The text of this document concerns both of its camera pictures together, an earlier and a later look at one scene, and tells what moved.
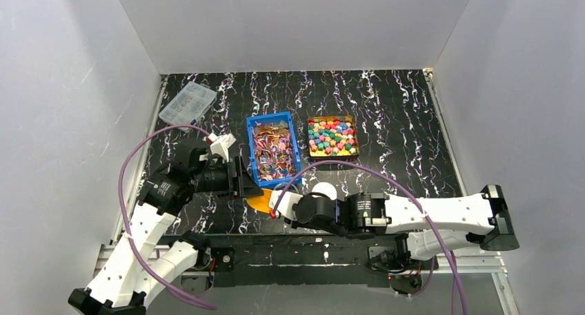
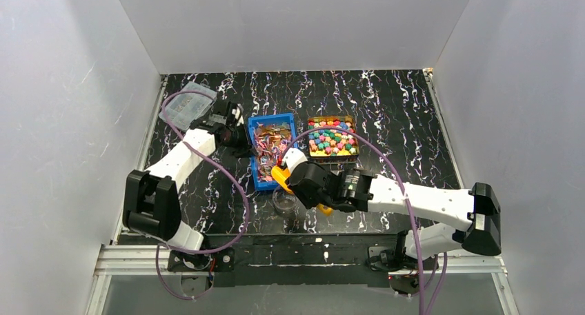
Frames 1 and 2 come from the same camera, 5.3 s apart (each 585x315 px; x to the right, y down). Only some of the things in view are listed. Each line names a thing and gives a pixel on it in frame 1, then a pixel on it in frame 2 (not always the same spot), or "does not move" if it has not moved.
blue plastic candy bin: x=274 y=149 does not move
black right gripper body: x=301 y=211 to x=303 y=185
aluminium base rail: x=107 y=256 does not move
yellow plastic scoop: x=261 y=202 to x=281 y=174
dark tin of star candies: x=332 y=138 does not move
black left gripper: x=236 y=178 to x=242 y=136
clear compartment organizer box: x=189 y=105 does not move
